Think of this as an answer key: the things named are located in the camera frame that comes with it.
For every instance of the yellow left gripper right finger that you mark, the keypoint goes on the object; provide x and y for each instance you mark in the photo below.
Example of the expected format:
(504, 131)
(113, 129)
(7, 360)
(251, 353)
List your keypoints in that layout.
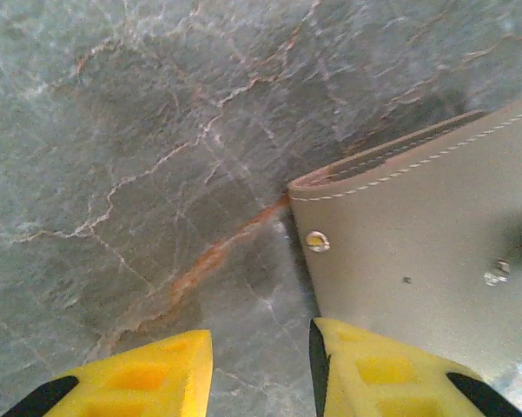
(386, 382)

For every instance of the taupe leather card holder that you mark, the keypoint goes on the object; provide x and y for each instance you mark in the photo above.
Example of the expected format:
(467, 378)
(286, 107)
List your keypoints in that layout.
(408, 243)

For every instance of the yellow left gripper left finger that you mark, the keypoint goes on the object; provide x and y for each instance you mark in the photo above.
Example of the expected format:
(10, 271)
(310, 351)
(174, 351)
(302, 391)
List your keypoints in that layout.
(143, 382)

